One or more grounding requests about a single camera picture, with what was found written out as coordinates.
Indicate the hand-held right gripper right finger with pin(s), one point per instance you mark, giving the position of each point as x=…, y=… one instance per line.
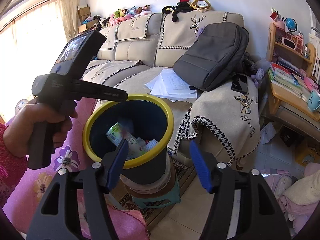
x=200, y=167

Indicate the purple plush toy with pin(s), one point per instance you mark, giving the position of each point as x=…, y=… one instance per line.
x=260, y=73

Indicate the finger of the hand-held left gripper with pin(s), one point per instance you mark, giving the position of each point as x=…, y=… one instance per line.
x=102, y=92

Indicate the row of plush toys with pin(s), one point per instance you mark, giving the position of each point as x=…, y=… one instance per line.
x=125, y=15

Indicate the person's left hand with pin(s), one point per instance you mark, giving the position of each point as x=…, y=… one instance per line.
x=22, y=130

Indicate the blue globe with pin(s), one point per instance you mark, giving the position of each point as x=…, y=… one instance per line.
x=290, y=25

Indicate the wooden bookshelf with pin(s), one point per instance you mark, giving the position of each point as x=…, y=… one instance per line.
x=290, y=97

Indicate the green plastic stool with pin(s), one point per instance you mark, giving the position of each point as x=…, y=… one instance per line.
x=155, y=197

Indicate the pink toy microwave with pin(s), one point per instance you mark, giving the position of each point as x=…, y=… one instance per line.
x=291, y=42

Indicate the purple floral tablecloth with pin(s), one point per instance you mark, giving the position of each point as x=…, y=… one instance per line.
x=62, y=160

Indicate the stack of books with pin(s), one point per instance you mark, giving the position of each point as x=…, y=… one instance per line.
x=285, y=77

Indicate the white bucket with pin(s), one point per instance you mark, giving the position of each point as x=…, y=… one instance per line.
x=150, y=183

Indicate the yellow plush toy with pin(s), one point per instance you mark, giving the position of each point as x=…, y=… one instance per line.
x=200, y=4

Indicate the green snack box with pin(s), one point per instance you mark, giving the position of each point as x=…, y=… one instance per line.
x=117, y=133

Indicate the stacked cardboard boxes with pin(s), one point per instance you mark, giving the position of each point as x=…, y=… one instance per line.
x=83, y=17

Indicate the black plush toy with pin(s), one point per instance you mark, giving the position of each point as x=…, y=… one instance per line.
x=178, y=7

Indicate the mint green mug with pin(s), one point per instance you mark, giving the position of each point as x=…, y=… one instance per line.
x=314, y=101

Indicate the white paper sheets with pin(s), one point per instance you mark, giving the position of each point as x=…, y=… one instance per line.
x=170, y=82

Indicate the grey backpack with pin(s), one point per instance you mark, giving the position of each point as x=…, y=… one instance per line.
x=212, y=55

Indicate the beige sofa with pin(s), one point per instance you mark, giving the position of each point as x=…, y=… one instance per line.
x=140, y=52

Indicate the pile of pink clothes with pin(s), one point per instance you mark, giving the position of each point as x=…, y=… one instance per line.
x=300, y=192

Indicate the cream curtain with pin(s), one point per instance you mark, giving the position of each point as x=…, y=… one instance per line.
x=37, y=42

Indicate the yellow-rimmed dark blue bin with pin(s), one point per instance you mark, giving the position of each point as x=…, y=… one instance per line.
x=150, y=120

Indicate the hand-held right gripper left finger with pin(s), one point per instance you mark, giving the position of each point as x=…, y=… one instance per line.
x=117, y=162

